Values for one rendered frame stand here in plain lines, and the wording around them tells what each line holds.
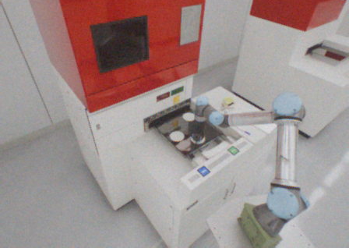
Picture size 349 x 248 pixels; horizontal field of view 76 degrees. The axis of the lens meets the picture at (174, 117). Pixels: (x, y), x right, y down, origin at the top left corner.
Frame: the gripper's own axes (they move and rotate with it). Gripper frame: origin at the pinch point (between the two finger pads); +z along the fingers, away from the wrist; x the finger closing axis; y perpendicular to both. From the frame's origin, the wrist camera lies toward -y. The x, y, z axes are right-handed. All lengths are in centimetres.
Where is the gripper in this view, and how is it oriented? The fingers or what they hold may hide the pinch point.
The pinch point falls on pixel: (195, 143)
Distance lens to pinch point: 152.2
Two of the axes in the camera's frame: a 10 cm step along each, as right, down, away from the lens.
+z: -0.3, 7.7, 6.4
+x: -9.6, -2.1, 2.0
